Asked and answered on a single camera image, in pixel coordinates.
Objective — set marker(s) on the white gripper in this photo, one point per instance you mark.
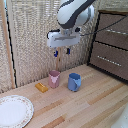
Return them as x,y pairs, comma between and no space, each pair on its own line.
63,39

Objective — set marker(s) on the bright blue vase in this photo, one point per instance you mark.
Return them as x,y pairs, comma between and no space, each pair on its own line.
74,82

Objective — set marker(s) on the white grey Franka robot arm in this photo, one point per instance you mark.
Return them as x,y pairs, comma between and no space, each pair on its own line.
71,11

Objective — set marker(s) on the pink cup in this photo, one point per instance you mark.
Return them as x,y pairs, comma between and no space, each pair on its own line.
54,79

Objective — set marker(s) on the wicker folding screen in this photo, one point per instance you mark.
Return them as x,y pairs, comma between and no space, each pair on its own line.
33,43

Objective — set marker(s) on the yellow rectangular block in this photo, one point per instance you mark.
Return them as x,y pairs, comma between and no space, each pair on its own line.
41,87

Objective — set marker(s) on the brown drawer cabinet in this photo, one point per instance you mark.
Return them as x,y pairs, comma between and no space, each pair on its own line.
111,46

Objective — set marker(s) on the white plate with patterned rim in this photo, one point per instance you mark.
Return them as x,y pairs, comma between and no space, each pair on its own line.
13,111

